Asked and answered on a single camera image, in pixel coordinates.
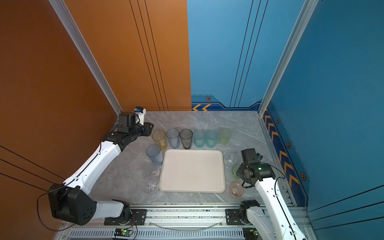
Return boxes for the green small glass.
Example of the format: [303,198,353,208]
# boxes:
[232,165,240,179]

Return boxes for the clear small glass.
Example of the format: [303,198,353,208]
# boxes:
[224,154,238,169]

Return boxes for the pink small glass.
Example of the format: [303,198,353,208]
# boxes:
[229,182,244,198]

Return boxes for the light blue plastic cup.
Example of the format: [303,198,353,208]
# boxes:
[146,144,164,164]

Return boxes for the clear dimpled cup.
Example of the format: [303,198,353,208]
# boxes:
[144,163,161,178]

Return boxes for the clear faceted glass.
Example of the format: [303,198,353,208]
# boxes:
[142,177,159,194]

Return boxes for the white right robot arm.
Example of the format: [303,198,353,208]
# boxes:
[236,149,306,240]

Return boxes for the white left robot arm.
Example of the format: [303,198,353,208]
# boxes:
[47,107,154,226]

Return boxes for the white rectangular tray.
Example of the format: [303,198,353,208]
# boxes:
[159,150,226,193]

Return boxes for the yellow tall plastic cup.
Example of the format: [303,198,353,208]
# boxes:
[152,130,167,151]

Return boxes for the light green tall cup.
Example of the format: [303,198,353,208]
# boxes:
[219,129,232,145]

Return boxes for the blue-grey tall plastic cup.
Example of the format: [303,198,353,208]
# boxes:
[166,128,180,149]

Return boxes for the teal tall cup right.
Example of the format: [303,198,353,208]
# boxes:
[206,130,219,149]

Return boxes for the teal tall cup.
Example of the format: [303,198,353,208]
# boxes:
[206,130,219,149]
[193,130,206,148]

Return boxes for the dark grey tall cup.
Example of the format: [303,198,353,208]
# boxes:
[180,129,193,150]

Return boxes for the teal tall cup left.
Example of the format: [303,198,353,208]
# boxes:
[193,130,206,148]

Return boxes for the right green circuit board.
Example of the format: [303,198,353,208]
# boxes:
[243,228,259,240]

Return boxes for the green circuit board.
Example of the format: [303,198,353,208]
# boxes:
[113,228,134,239]
[243,228,259,240]

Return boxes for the left green circuit board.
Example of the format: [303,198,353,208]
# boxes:
[113,228,134,239]

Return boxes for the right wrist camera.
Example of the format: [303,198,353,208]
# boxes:
[257,153,263,162]

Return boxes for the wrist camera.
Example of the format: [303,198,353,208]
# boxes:
[134,107,146,126]
[257,153,263,162]

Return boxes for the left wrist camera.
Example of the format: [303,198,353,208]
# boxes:
[134,107,146,126]

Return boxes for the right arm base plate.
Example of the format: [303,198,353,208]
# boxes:
[225,209,249,226]

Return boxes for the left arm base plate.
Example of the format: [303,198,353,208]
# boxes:
[104,209,147,226]

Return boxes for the aluminium frame rail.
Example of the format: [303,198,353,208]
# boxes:
[59,204,313,229]

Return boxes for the left aluminium corner post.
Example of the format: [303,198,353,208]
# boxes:
[49,0,123,115]

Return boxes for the aluminium corner post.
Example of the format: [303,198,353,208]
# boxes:
[49,0,123,115]
[258,0,319,117]

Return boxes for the right aluminium corner post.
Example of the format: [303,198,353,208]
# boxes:
[258,0,319,117]

